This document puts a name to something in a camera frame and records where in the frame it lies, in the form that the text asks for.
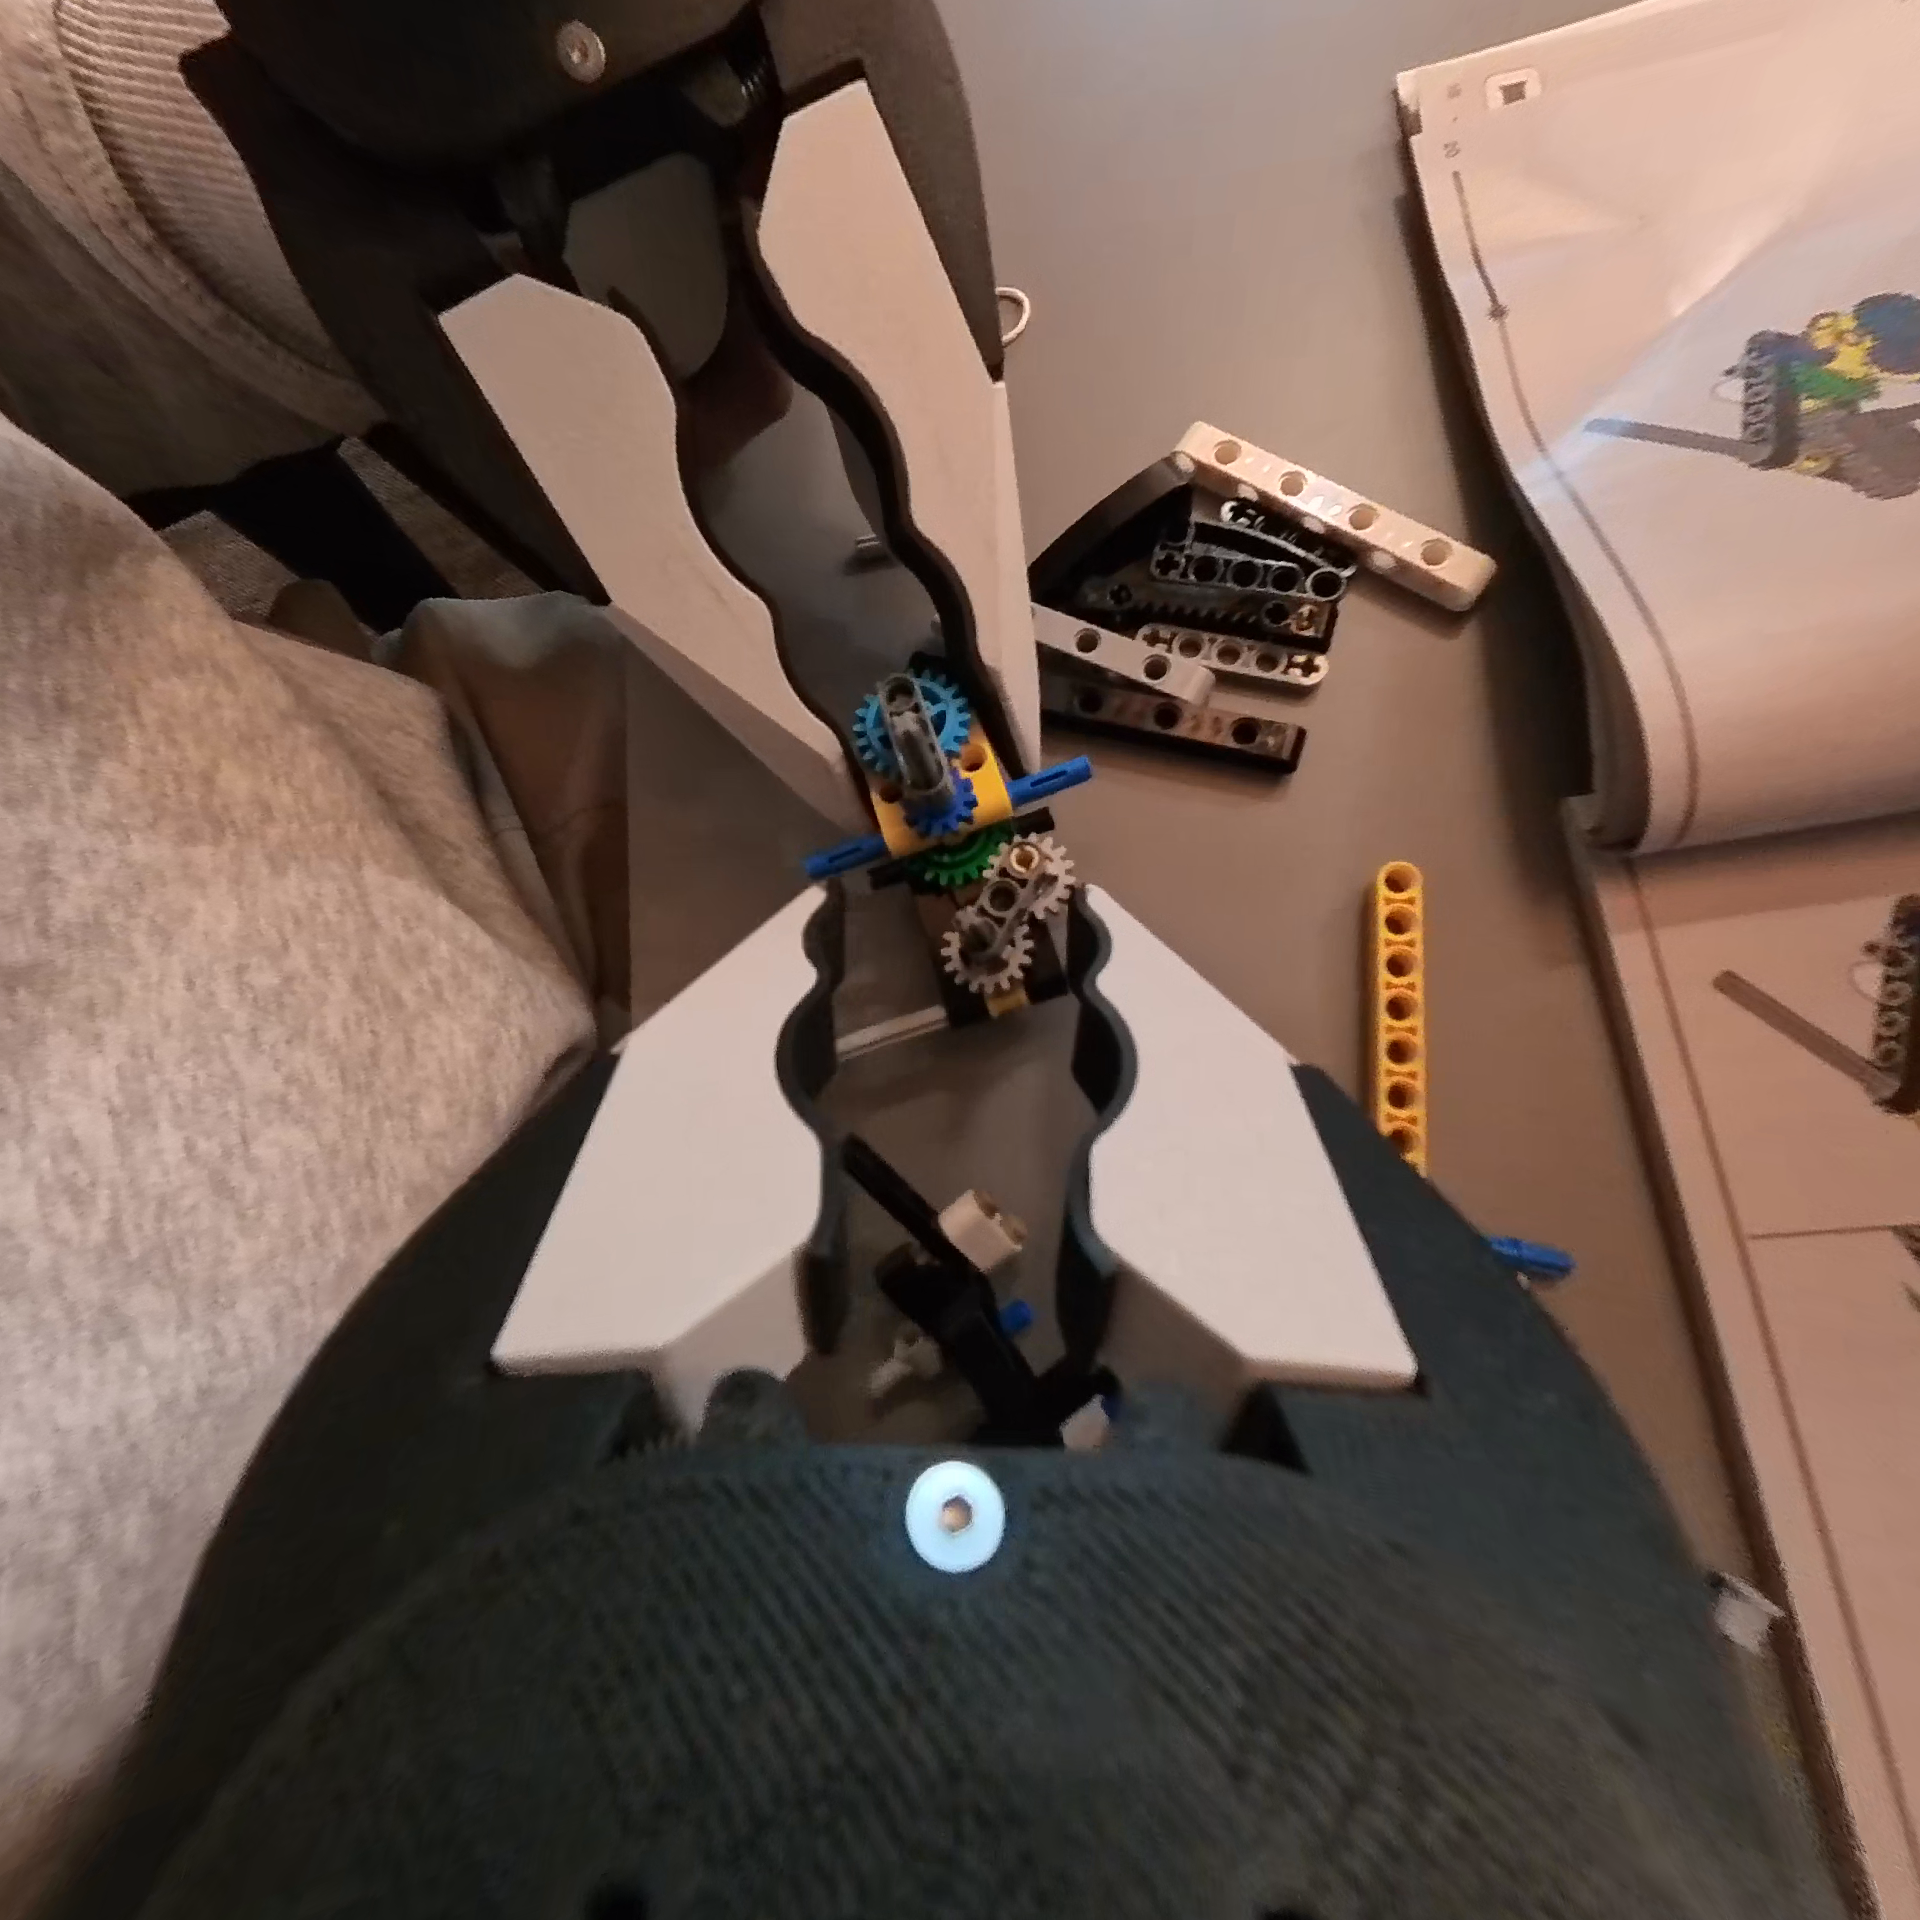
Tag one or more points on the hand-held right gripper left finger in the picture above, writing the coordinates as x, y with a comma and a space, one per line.
674, 1200

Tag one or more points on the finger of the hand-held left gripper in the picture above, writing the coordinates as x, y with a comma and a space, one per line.
629, 495
944, 450

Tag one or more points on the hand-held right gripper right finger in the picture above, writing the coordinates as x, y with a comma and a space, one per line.
1243, 1213

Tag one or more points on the colourful lego gear assembly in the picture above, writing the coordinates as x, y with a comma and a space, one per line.
937, 795

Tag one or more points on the person's left forearm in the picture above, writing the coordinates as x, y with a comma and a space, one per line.
136, 224

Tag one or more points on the small grey lego pin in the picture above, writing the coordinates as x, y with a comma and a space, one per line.
866, 546

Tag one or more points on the small white lego pin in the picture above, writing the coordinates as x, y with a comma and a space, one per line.
998, 306

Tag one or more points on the black curved lego piece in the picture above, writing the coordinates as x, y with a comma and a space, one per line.
1096, 546

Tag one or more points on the long yellow lego beam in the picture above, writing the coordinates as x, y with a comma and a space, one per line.
1395, 1020

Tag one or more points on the short white lego beam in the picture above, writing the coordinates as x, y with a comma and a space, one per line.
1096, 644

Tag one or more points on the light grey lego axle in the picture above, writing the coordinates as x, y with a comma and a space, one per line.
900, 1024

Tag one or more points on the short black lego beam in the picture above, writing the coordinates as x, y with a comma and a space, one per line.
1289, 529

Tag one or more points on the light grey thin lego liftarm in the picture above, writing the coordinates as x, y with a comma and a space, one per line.
1243, 657

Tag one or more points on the long black lego beam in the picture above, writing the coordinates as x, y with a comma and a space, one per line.
1200, 732

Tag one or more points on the light grey lego bush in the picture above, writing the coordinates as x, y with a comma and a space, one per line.
1740, 1612

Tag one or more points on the lego instruction booklet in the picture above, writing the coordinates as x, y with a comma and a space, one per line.
1723, 224

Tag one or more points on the person's grey sweatshirt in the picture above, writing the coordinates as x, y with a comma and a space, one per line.
224, 973

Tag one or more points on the black lego frame assembly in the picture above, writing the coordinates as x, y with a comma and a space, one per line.
960, 1319

